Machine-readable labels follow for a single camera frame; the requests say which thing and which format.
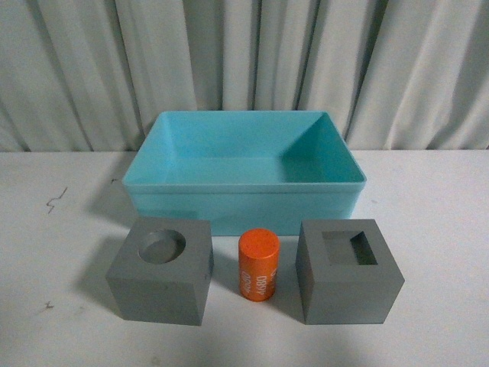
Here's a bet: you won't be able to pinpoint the gray cube with round hole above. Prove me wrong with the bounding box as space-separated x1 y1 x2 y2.
105 217 214 326

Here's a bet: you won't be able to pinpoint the gray cube with square hole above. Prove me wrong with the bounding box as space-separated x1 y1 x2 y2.
296 219 404 325

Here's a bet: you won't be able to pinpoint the light blue plastic box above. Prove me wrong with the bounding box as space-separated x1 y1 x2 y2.
122 111 366 236

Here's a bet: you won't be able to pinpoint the orange cylinder with white text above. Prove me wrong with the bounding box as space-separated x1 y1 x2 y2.
238 229 280 302

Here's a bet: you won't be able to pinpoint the white pleated curtain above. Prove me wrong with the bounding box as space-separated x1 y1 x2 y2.
1 1 488 152

